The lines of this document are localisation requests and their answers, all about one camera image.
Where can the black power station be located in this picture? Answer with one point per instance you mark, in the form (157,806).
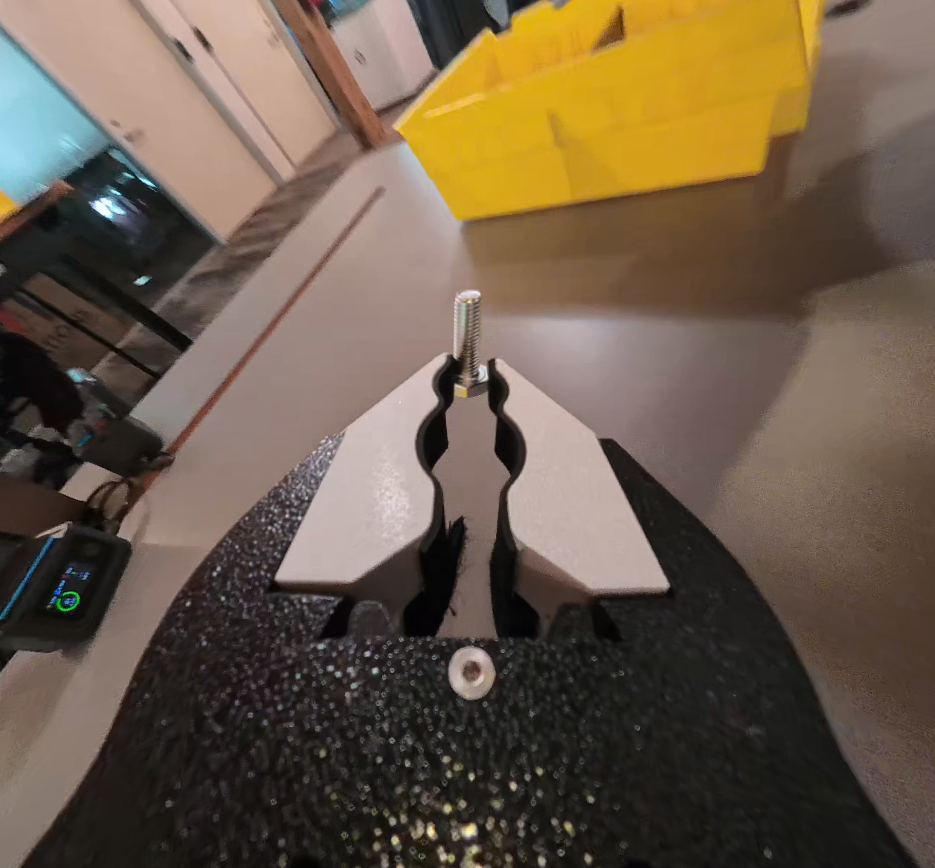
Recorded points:
(58,590)

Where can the small yellow plastic bin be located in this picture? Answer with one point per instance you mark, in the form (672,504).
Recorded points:
(6,207)

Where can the black table grommet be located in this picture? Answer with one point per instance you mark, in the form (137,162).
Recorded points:
(847,5)

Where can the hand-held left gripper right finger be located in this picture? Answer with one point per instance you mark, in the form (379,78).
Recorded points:
(577,510)

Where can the silver bolt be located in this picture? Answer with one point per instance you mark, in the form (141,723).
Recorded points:
(467,327)

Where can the grey charger device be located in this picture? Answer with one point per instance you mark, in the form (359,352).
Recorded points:
(120,444)

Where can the white door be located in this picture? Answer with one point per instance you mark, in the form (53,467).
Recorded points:
(241,28)
(146,101)

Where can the dark table with wooden edge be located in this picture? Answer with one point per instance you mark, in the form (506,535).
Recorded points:
(36,207)

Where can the red labelled wooden post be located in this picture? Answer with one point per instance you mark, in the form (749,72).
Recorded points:
(329,50)

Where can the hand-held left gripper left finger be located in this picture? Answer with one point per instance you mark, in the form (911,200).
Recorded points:
(365,510)

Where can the black office chair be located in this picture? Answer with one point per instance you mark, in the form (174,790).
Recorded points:
(36,386)

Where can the glass partition window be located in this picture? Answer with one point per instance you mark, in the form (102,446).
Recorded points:
(36,130)

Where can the white cabinet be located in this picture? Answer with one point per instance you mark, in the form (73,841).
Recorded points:
(387,50)

